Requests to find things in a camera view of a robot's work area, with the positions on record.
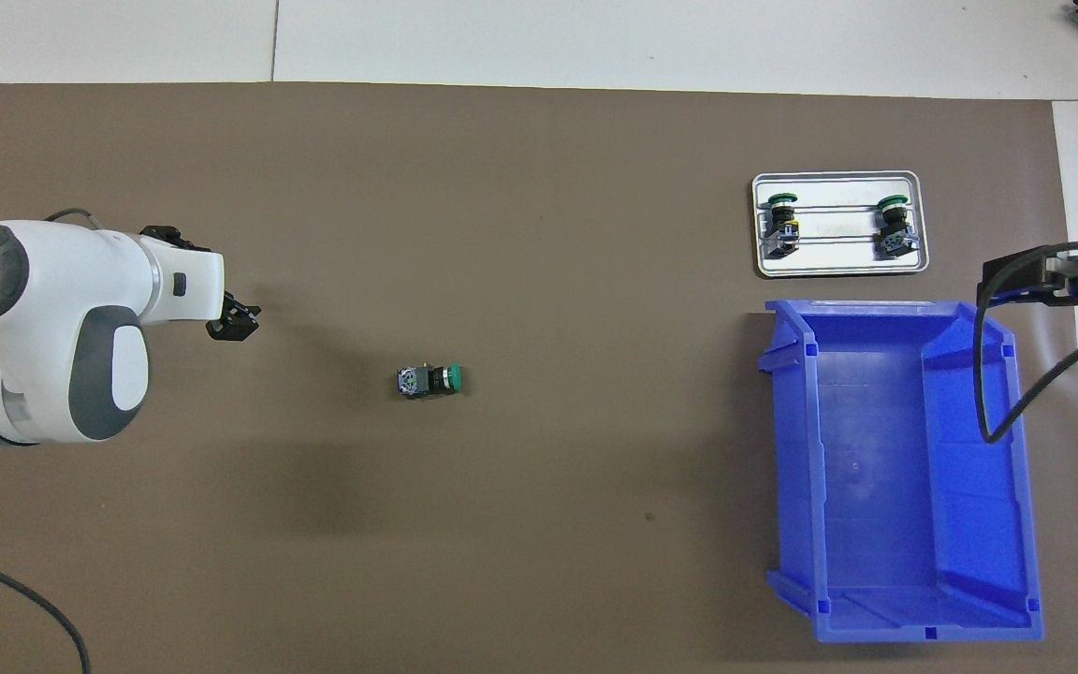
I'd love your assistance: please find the green push button switch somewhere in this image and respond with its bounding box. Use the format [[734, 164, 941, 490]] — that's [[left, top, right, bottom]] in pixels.
[[762, 190, 800, 260], [396, 362, 467, 401], [874, 194, 921, 260]]

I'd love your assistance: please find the silver metal tray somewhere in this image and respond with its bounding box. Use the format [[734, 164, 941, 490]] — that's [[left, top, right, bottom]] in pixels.
[[750, 170, 931, 280]]

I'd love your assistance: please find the blue plastic storage bin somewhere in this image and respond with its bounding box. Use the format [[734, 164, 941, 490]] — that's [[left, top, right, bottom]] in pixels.
[[757, 298, 1045, 645]]

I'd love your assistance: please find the brown table mat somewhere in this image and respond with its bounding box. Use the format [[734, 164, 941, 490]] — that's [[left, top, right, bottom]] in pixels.
[[0, 81, 1078, 674]]

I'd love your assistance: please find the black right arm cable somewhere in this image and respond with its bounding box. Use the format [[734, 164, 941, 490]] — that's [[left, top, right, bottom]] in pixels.
[[974, 242, 1078, 445]]

